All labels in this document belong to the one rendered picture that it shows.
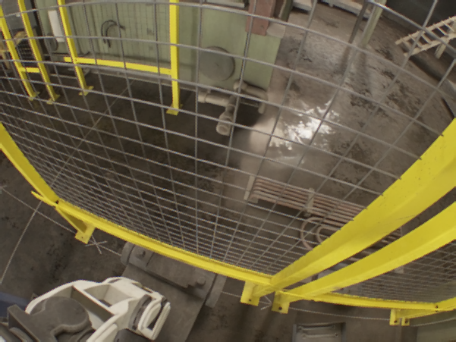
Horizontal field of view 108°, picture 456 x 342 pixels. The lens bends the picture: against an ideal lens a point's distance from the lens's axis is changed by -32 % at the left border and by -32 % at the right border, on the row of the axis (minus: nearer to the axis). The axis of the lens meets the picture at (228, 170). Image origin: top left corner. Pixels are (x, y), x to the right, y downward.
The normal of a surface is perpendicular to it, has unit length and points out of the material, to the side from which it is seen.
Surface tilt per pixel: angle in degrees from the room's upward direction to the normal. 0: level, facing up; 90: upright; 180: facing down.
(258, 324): 0
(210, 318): 0
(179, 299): 0
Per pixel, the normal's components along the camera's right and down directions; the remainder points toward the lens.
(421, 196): -0.27, 0.78
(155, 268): 0.11, -0.57
